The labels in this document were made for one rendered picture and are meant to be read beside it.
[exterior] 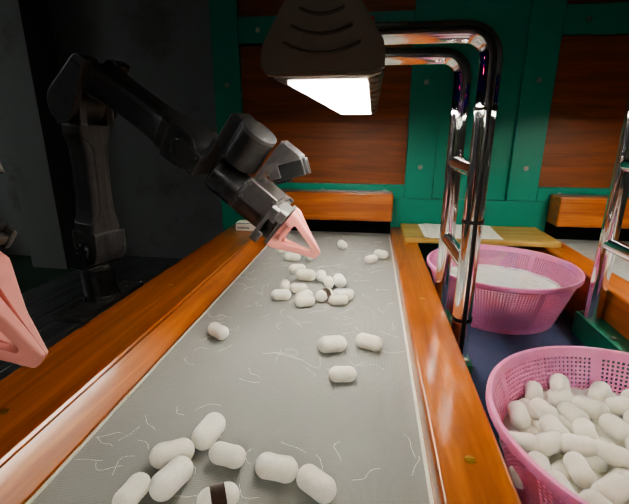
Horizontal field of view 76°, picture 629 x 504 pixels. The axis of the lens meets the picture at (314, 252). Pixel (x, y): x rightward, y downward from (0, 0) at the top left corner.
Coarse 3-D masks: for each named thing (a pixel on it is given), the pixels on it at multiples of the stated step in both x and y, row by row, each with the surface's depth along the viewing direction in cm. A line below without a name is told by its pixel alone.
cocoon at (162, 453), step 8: (176, 440) 34; (184, 440) 34; (152, 448) 33; (160, 448) 33; (168, 448) 33; (176, 448) 33; (184, 448) 33; (192, 448) 34; (152, 456) 32; (160, 456) 32; (168, 456) 33; (192, 456) 34; (152, 464) 32; (160, 464) 32
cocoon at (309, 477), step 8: (312, 464) 31; (304, 472) 31; (312, 472) 30; (320, 472) 31; (296, 480) 31; (304, 480) 30; (312, 480) 30; (320, 480) 30; (328, 480) 30; (304, 488) 30; (312, 488) 30; (320, 488) 29; (328, 488) 29; (336, 488) 30; (312, 496) 30; (320, 496) 29; (328, 496) 29
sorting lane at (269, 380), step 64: (256, 256) 89; (320, 256) 90; (256, 320) 59; (320, 320) 59; (384, 320) 59; (192, 384) 44; (256, 384) 44; (320, 384) 44; (384, 384) 44; (128, 448) 35; (256, 448) 35; (320, 448) 35; (384, 448) 35
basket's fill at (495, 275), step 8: (480, 264) 87; (488, 264) 87; (456, 272) 81; (480, 272) 80; (488, 272) 80; (496, 272) 80; (504, 272) 81; (512, 272) 80; (520, 272) 81; (480, 280) 78; (488, 280) 78; (496, 280) 76; (504, 280) 76; (512, 280) 78; (520, 280) 76; (528, 280) 76; (536, 280) 78; (544, 280) 79; (528, 288) 73; (536, 288) 74; (544, 288) 73
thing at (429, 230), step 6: (420, 228) 99; (426, 228) 99; (432, 228) 99; (438, 228) 99; (456, 228) 99; (486, 228) 99; (426, 234) 93; (432, 234) 93; (438, 234) 93; (456, 234) 93; (486, 234) 93; (492, 234) 93
